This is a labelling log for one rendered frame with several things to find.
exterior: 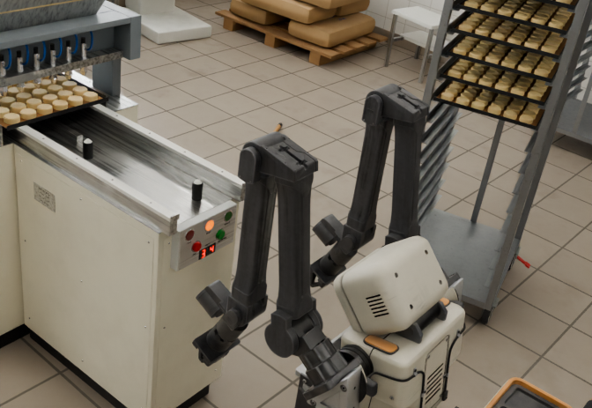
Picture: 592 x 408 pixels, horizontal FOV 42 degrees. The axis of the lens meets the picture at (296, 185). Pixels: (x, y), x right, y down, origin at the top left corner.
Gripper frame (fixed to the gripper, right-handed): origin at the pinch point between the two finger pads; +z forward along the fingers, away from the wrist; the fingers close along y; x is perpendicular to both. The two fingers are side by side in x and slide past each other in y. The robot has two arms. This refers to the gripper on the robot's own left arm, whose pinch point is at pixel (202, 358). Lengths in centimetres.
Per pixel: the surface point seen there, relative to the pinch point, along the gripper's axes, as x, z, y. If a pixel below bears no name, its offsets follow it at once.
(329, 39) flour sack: -172, 149, -365
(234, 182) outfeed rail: -40, 6, -51
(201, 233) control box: -33, 14, -35
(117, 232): -49, 27, -21
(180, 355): -14, 58, -33
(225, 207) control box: -36, 10, -46
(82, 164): -72, 22, -23
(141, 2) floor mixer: -293, 213, -299
